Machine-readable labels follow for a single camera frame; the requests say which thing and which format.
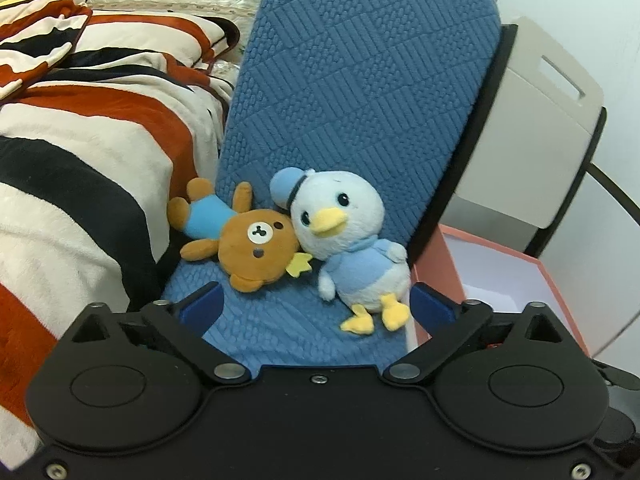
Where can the white plastic chair back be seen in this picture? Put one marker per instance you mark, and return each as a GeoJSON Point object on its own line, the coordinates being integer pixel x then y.
{"type": "Point", "coordinates": [530, 125]}

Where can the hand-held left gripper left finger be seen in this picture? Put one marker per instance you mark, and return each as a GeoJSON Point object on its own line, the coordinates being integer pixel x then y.
{"type": "Point", "coordinates": [202, 307]}

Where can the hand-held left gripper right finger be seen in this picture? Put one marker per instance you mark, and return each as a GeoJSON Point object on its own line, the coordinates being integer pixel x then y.
{"type": "Point", "coordinates": [430, 307]}

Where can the blue textured cushion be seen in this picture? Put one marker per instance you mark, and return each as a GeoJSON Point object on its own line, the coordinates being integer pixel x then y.
{"type": "Point", "coordinates": [360, 100]}

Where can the brown bear plush toy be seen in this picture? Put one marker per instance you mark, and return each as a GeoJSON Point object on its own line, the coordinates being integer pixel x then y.
{"type": "Point", "coordinates": [250, 240]}

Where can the black curved tube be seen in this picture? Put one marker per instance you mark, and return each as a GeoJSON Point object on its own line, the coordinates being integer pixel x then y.
{"type": "Point", "coordinates": [575, 185]}

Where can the pink cardboard box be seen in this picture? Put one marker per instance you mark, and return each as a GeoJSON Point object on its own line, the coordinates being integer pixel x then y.
{"type": "Point", "coordinates": [505, 285]}

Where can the striped fleece blanket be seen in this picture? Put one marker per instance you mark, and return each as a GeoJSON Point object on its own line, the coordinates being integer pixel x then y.
{"type": "Point", "coordinates": [85, 160]}

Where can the white duck plush toy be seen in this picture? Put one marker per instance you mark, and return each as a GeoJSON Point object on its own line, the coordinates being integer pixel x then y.
{"type": "Point", "coordinates": [345, 240]}

